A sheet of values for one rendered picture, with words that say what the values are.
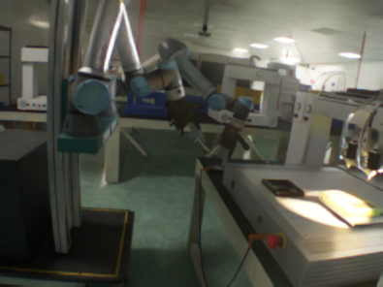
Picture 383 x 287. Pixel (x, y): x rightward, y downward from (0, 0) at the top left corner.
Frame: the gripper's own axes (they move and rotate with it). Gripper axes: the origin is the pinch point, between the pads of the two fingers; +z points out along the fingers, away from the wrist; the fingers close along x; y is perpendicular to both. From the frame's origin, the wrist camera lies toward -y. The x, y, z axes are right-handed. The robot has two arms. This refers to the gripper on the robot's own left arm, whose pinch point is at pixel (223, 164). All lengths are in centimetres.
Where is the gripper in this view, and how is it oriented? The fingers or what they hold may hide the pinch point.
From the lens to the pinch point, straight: 144.9
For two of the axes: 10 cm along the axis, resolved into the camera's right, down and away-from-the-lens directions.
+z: -3.6, 9.1, 2.1
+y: -9.3, -3.3, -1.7
